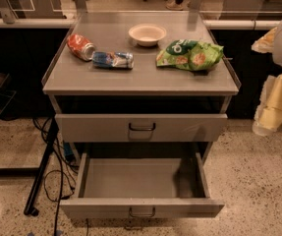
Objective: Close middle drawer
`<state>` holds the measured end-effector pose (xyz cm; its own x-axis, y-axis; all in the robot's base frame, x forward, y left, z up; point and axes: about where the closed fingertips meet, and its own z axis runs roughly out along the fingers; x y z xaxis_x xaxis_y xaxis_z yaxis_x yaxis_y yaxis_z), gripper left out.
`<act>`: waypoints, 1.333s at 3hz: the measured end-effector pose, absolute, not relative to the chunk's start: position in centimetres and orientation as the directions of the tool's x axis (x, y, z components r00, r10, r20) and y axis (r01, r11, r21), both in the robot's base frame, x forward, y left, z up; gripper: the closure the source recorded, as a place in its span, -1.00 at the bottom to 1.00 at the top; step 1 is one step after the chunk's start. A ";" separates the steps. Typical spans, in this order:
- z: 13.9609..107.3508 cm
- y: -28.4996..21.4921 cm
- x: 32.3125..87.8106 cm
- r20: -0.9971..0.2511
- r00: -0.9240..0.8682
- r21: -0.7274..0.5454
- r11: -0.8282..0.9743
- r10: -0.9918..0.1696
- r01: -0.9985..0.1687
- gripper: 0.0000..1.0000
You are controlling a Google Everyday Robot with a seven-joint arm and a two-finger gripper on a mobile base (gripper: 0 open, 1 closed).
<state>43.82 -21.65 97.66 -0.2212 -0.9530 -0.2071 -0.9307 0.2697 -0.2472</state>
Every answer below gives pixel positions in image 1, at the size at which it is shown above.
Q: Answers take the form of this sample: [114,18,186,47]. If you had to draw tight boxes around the grey drawer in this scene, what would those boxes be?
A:
[61,153,224,219]
[55,114,227,143]

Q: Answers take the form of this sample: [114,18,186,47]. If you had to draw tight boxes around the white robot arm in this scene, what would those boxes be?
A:
[252,21,282,136]

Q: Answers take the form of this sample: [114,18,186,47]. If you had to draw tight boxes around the grey top drawer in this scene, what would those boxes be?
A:
[55,114,227,143]

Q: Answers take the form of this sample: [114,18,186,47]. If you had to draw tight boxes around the green chip bag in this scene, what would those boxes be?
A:
[156,39,223,71]

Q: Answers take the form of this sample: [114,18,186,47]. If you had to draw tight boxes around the white paper bowl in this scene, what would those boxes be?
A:
[129,24,166,47]

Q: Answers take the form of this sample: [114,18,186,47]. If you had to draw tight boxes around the crushed blue soda can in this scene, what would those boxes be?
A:
[92,52,134,69]

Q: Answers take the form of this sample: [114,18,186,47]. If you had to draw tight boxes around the crushed orange soda can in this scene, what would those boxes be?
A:
[67,33,95,61]

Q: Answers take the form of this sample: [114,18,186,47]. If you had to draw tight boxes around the black stand leg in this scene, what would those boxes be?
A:
[24,120,58,216]

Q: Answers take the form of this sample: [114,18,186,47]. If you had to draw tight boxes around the black floor cables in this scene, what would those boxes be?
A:
[31,116,90,236]

